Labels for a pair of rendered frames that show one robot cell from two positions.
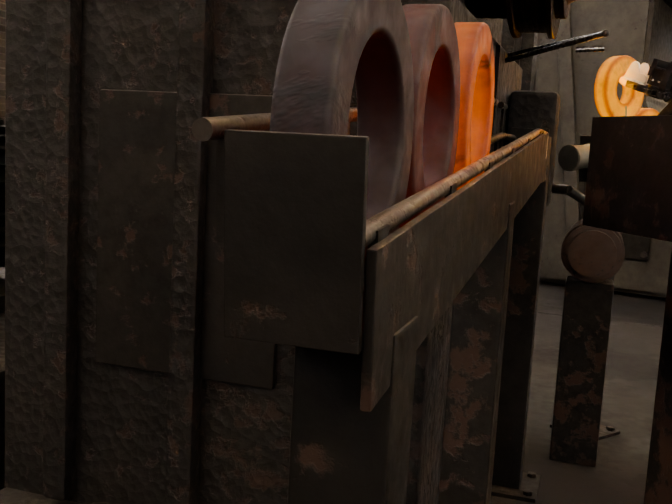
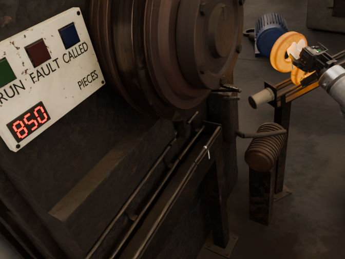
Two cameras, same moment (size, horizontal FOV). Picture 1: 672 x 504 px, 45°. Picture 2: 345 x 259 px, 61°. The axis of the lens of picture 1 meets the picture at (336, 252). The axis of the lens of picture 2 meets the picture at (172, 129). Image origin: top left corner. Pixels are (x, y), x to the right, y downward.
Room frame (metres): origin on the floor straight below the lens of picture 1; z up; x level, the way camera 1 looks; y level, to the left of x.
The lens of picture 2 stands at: (0.80, -0.54, 1.38)
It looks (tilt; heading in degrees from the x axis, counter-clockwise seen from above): 38 degrees down; 21
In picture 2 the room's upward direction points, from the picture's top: 12 degrees counter-clockwise
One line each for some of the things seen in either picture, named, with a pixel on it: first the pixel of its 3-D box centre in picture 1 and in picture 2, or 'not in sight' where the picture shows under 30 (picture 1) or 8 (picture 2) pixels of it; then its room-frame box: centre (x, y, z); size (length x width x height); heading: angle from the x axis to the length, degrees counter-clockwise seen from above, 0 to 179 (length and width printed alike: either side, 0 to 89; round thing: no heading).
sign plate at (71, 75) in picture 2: not in sight; (46, 76); (1.24, -0.13, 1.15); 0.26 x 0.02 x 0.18; 162
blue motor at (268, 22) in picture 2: not in sight; (270, 33); (3.80, -0.63, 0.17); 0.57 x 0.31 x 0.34; 2
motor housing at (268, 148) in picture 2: (584, 337); (264, 177); (1.80, -0.57, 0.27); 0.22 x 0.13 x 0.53; 162
